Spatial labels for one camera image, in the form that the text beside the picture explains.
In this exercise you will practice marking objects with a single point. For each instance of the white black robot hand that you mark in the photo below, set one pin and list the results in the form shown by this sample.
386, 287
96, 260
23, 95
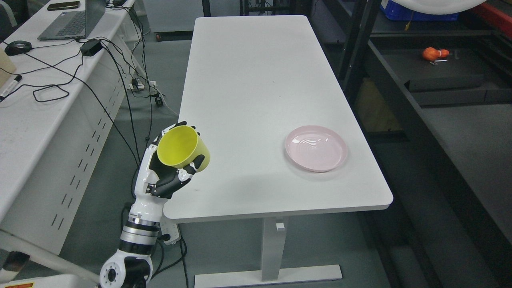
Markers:
156, 182

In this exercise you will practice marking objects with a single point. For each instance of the yellow plastic cup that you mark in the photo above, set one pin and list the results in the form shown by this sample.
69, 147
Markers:
181, 145

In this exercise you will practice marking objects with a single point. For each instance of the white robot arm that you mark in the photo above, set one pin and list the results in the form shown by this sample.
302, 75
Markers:
131, 265

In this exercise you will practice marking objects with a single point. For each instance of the black metal shelf rack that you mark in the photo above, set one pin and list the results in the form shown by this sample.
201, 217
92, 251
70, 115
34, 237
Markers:
441, 131

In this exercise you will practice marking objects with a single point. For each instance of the white power strip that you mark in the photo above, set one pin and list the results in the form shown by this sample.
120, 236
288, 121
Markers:
170, 232

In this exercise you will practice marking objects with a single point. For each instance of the white side desk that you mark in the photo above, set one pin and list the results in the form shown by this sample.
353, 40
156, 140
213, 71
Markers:
53, 129

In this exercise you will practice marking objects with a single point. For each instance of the white table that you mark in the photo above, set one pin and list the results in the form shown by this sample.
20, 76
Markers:
250, 81

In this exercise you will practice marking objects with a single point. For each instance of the black power adapter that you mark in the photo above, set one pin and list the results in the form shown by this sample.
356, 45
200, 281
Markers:
91, 47

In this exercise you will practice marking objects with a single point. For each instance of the pink plastic plate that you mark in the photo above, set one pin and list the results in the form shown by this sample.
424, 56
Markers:
316, 148

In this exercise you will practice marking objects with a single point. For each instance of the black marker pen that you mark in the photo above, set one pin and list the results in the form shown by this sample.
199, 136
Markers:
10, 87

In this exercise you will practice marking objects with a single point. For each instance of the grey laptop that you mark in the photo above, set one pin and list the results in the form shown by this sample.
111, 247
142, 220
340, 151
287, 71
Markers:
75, 24

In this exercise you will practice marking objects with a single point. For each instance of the cardboard box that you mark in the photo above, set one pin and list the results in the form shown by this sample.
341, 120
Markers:
7, 68

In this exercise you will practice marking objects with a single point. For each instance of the black computer mouse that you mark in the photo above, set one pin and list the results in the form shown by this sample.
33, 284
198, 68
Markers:
18, 47

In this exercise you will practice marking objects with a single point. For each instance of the black smartphone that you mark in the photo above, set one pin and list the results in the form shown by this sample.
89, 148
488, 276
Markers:
56, 6

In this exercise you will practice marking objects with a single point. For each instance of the orange toy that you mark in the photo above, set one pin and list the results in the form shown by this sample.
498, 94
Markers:
431, 54

